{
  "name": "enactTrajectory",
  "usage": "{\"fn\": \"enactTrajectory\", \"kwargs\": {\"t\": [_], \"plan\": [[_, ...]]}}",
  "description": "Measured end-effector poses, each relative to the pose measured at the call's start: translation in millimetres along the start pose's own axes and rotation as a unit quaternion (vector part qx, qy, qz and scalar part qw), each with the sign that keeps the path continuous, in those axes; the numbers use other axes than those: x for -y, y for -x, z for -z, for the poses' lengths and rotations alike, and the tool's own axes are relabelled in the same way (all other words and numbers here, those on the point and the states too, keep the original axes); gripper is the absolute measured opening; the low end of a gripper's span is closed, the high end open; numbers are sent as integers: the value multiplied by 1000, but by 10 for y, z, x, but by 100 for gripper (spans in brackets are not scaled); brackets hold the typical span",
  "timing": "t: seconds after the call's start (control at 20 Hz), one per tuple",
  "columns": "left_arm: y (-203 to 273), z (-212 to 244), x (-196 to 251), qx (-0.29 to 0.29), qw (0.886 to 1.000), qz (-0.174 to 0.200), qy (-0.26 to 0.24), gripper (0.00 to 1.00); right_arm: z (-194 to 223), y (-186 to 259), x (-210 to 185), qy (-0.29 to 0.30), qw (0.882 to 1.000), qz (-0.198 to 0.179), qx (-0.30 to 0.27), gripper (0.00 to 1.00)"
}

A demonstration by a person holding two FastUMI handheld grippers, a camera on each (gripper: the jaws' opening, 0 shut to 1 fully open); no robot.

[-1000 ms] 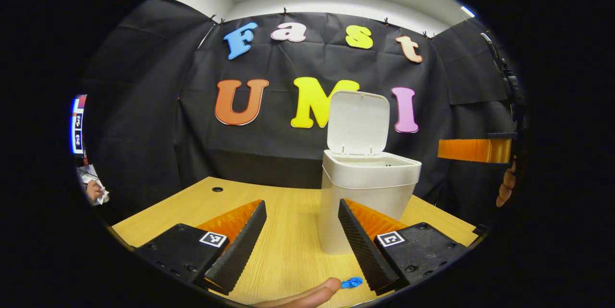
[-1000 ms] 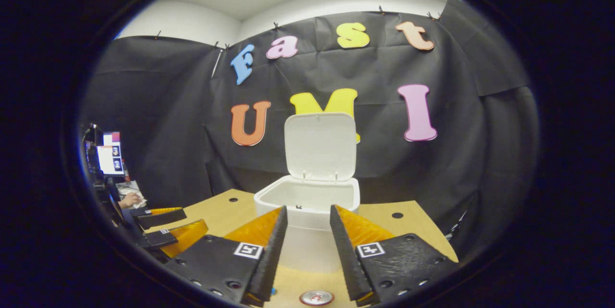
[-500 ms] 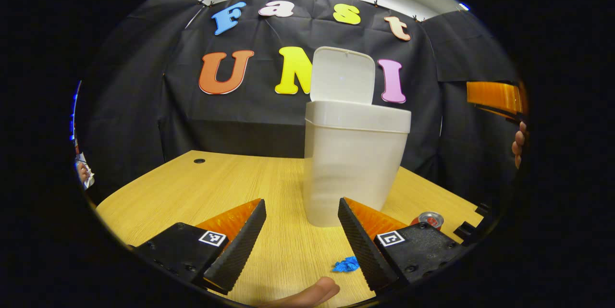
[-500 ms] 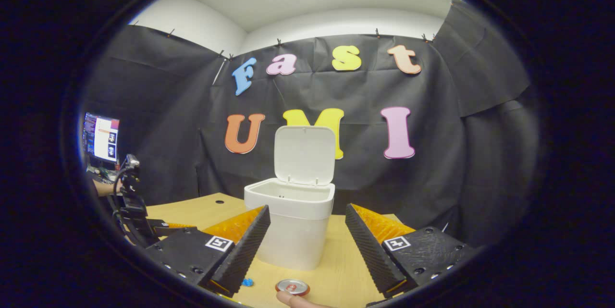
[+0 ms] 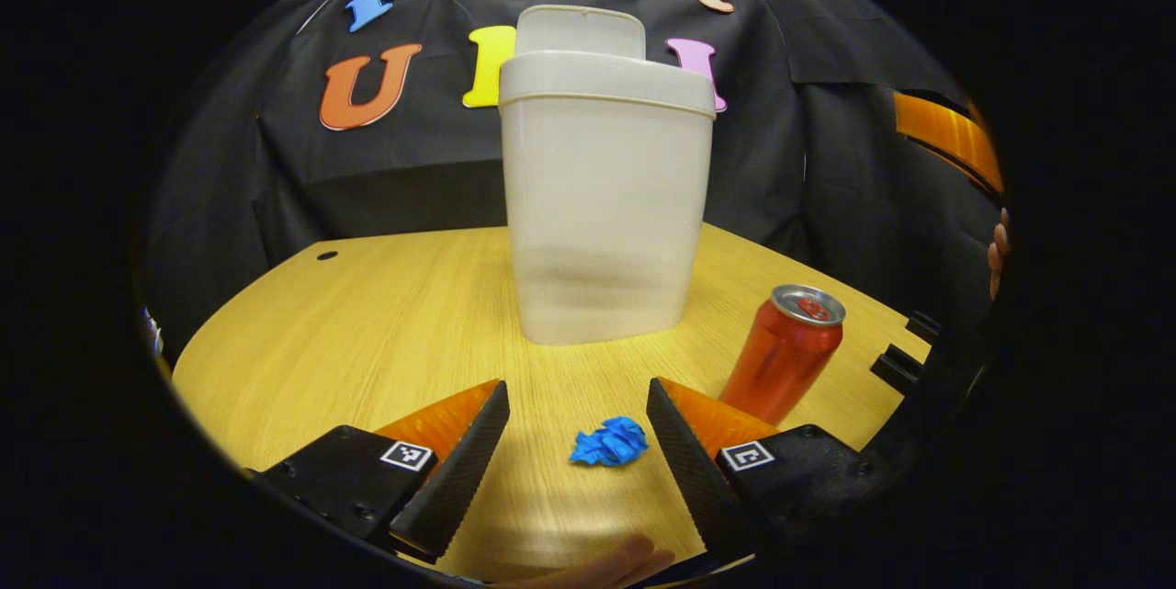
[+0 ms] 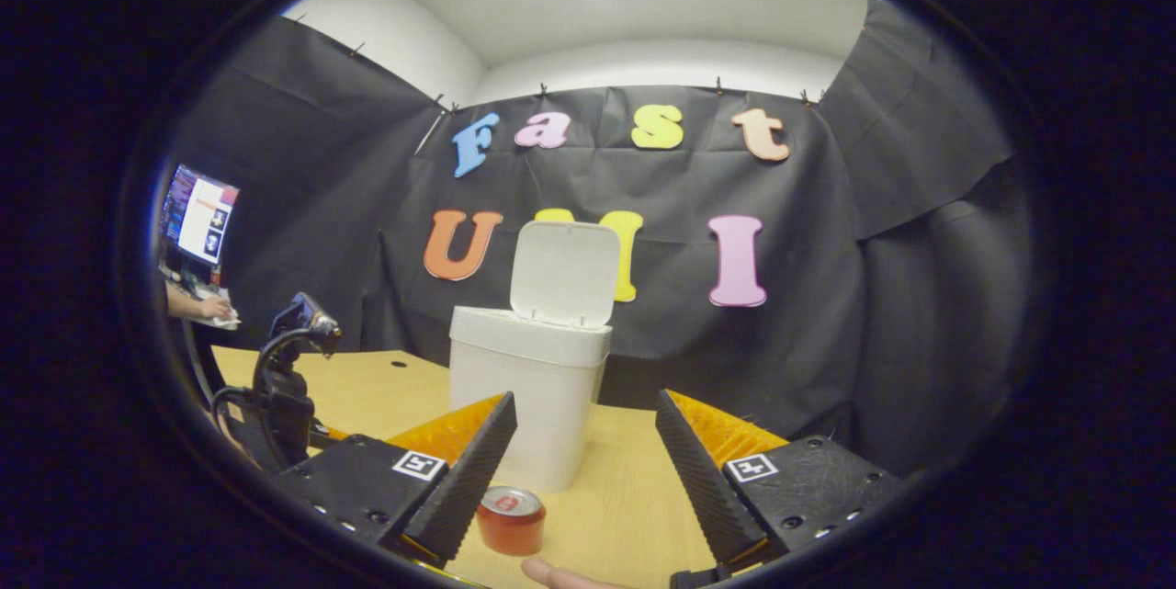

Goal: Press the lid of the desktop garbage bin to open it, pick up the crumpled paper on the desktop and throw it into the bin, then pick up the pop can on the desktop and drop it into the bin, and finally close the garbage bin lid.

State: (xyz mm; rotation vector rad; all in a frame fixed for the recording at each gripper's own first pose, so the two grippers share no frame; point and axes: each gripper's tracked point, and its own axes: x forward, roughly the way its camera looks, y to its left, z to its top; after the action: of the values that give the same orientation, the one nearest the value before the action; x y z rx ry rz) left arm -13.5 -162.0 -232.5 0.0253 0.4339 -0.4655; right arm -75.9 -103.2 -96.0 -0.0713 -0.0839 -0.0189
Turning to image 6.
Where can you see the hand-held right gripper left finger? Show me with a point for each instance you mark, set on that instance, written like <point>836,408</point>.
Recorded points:
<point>469,479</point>

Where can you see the black backdrop cloth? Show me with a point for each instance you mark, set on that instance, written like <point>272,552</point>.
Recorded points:
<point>349,157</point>

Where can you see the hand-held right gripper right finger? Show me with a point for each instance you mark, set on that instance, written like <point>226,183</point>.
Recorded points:
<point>703,479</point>

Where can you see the wooden desktop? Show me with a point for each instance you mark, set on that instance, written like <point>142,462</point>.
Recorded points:
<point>625,497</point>

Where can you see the white desktop garbage bin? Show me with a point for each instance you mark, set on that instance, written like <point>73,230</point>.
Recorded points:
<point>542,387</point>

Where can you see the red pop can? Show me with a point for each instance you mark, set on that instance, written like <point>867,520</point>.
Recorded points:
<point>510,525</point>

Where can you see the computer monitor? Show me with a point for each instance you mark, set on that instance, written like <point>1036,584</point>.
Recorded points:
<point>202,214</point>

